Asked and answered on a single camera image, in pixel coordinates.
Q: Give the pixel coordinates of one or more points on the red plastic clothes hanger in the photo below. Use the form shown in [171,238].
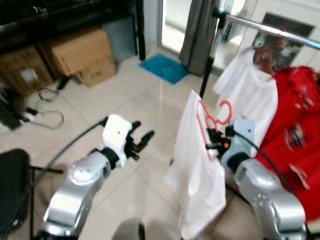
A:
[258,57]
[230,112]

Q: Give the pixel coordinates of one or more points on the thin white garment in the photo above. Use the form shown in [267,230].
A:
[195,190]

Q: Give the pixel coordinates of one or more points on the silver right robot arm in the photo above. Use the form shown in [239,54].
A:
[265,192]

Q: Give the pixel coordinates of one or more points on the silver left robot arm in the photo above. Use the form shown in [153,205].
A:
[75,176]

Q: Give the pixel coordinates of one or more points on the white T-shirt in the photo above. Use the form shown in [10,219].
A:
[250,95]

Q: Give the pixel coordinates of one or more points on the small light cardboard box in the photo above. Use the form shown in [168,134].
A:
[99,74]

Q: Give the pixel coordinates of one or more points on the teal floor mat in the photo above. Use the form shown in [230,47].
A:
[165,67]

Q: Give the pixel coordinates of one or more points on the red polo shirt plaid patch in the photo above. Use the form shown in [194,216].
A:
[290,160]

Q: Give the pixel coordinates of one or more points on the grey robot knee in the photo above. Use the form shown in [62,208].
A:
[127,231]

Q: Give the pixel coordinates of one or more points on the large light cardboard box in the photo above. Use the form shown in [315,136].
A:
[80,47]

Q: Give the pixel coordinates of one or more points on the grey curtain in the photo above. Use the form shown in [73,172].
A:
[197,35]

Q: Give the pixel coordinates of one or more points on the white power strip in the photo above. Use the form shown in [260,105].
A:
[30,117]

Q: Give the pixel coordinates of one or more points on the metal clothes rack black stand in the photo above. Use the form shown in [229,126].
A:
[270,30]

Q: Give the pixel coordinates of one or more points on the black chair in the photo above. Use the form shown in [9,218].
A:
[15,180]

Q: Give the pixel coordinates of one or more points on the black floor device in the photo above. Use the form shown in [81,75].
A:
[9,110]

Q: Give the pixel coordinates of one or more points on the dark cardboard box with label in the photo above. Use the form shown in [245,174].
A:
[20,65]

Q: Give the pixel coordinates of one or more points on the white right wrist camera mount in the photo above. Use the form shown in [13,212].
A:
[245,137]

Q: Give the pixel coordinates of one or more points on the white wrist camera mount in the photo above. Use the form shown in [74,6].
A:
[245,137]
[116,132]

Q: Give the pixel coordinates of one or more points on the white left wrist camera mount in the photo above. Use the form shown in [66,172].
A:
[116,132]

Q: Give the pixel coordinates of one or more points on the black furniture frame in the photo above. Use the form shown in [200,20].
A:
[50,15]

